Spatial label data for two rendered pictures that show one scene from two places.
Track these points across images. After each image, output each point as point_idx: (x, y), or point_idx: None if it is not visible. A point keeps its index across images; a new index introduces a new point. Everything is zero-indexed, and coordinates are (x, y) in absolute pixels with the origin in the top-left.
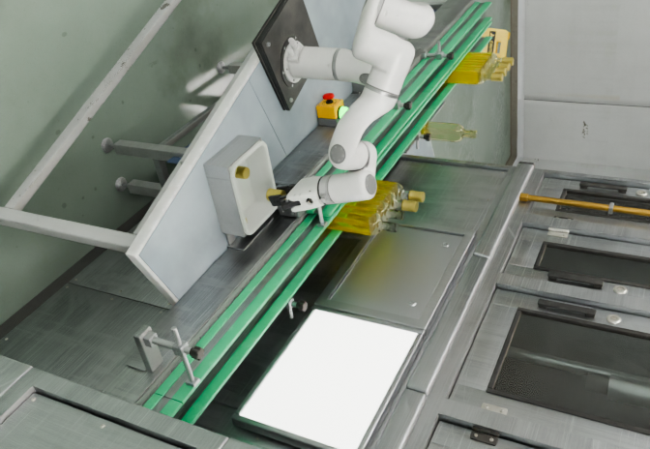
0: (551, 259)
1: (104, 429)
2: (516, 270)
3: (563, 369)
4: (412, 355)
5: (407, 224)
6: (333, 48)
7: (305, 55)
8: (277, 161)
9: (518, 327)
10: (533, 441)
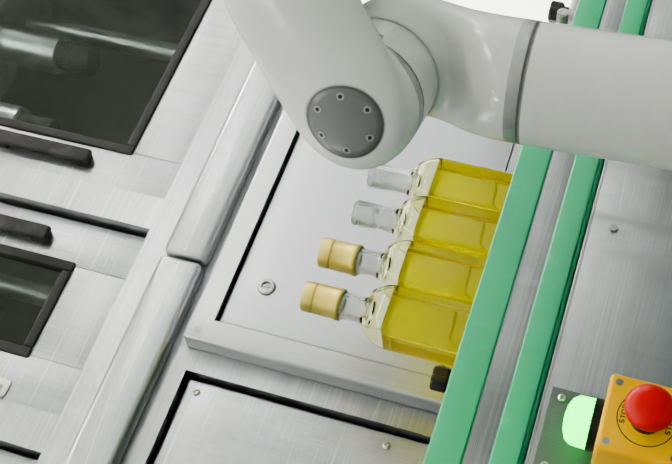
0: (27, 297)
1: None
2: (114, 258)
3: (86, 36)
4: None
5: (366, 361)
6: (549, 45)
7: (663, 39)
8: None
9: (140, 112)
10: None
